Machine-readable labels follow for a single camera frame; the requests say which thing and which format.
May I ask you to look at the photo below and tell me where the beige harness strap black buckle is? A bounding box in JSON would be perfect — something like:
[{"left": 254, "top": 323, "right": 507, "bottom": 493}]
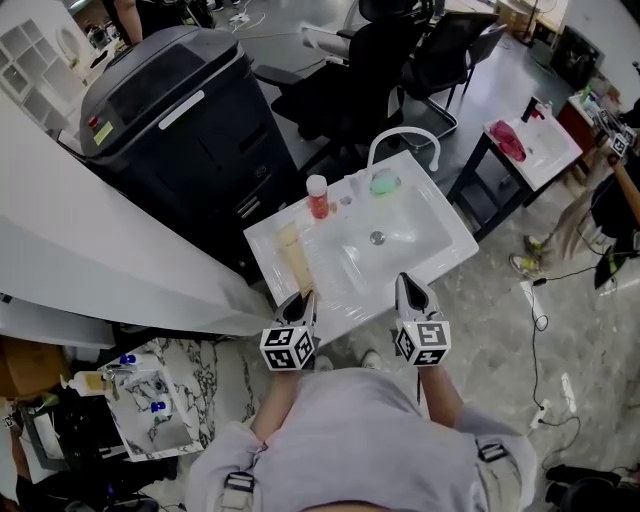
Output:
[
  {"left": 216, "top": 469, "right": 259, "bottom": 512},
  {"left": 474, "top": 436, "right": 524, "bottom": 512}
]

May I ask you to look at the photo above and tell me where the white curved faucet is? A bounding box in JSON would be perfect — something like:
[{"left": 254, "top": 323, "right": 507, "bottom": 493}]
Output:
[{"left": 366, "top": 125, "right": 443, "bottom": 174}]

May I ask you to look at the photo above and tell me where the black metal table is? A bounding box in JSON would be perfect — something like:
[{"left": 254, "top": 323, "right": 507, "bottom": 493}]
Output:
[{"left": 446, "top": 131, "right": 587, "bottom": 242}]

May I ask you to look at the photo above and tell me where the black mesh office chair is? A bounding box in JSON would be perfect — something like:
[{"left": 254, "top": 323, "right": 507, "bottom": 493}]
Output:
[{"left": 399, "top": 9, "right": 501, "bottom": 146}]

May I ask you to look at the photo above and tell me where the black high-back office chair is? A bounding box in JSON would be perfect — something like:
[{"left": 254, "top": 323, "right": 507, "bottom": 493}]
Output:
[{"left": 253, "top": 0, "right": 427, "bottom": 152}]

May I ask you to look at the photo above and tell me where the white cubby shelf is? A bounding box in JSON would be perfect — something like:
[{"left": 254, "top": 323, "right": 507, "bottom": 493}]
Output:
[{"left": 0, "top": 0, "right": 97, "bottom": 137}]

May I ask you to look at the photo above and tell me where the red bottle with white cap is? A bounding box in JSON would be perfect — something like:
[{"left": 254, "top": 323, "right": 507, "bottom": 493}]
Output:
[{"left": 305, "top": 174, "right": 332, "bottom": 222}]

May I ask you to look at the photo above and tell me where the brown cardboard box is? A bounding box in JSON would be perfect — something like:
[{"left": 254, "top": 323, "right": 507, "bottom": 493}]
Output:
[{"left": 0, "top": 336, "right": 72, "bottom": 399}]

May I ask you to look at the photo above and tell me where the white power strip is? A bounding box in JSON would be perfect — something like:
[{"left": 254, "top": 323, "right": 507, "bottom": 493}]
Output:
[
  {"left": 519, "top": 279, "right": 549, "bottom": 322},
  {"left": 528, "top": 398, "right": 553, "bottom": 431}
]

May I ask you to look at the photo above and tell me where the red cloth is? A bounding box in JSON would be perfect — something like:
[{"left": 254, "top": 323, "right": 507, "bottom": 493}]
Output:
[{"left": 488, "top": 119, "right": 528, "bottom": 163}]

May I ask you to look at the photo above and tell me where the green soap in clear dish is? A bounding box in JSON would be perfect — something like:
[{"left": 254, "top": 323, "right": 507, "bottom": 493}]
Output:
[{"left": 368, "top": 167, "right": 404, "bottom": 197}]

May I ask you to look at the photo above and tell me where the person's grey shirt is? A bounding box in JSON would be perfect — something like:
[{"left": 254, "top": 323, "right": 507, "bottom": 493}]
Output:
[{"left": 184, "top": 366, "right": 539, "bottom": 512}]

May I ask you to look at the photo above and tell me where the person's left forearm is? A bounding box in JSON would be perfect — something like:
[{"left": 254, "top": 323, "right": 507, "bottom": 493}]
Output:
[{"left": 249, "top": 368, "right": 302, "bottom": 444}]

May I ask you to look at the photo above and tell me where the black office copier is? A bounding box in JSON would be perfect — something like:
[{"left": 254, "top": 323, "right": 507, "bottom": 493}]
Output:
[{"left": 78, "top": 24, "right": 302, "bottom": 287}]

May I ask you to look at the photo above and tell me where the white column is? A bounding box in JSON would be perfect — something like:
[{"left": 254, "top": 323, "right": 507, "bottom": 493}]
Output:
[{"left": 0, "top": 97, "right": 274, "bottom": 350}]

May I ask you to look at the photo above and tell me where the white ceramic sink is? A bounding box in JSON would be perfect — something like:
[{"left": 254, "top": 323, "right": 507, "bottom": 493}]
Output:
[{"left": 242, "top": 149, "right": 481, "bottom": 347}]

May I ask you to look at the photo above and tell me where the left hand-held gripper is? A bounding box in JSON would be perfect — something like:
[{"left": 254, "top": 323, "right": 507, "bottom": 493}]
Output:
[{"left": 258, "top": 289, "right": 319, "bottom": 373}]

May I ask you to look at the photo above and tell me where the clear pump bottle amber liquid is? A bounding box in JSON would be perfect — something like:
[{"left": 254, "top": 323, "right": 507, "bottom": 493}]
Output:
[{"left": 59, "top": 370, "right": 109, "bottom": 398}]

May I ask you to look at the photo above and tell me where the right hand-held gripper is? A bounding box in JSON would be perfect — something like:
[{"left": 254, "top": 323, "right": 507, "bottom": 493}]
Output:
[{"left": 394, "top": 272, "right": 453, "bottom": 369}]

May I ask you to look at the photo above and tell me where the marble pattern sink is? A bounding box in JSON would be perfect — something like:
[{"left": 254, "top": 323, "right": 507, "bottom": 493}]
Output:
[{"left": 100, "top": 344, "right": 207, "bottom": 463}]

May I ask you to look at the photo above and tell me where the black sink faucet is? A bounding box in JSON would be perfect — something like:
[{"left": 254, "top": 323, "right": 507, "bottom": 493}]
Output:
[{"left": 520, "top": 96, "right": 546, "bottom": 124}]

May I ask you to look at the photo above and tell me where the white sink with black faucet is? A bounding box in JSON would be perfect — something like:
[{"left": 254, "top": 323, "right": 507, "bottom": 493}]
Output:
[{"left": 483, "top": 106, "right": 584, "bottom": 193}]

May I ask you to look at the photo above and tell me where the black storage crate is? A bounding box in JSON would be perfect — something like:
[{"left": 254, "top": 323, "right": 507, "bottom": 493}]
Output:
[{"left": 18, "top": 384, "right": 127, "bottom": 472}]

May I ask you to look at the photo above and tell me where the black floor cable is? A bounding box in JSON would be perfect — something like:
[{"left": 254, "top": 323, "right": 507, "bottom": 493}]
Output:
[{"left": 526, "top": 276, "right": 584, "bottom": 452}]

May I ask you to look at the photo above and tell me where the person's right forearm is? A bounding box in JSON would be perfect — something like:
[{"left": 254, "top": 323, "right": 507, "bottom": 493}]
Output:
[{"left": 416, "top": 364, "right": 469, "bottom": 432}]

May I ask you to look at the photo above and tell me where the black round device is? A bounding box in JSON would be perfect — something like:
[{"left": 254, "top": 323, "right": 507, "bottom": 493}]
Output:
[{"left": 544, "top": 461, "right": 640, "bottom": 512}]

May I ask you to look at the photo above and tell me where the chrome sink faucet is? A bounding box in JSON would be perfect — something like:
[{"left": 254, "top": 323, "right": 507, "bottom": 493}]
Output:
[{"left": 104, "top": 363, "right": 137, "bottom": 402}]

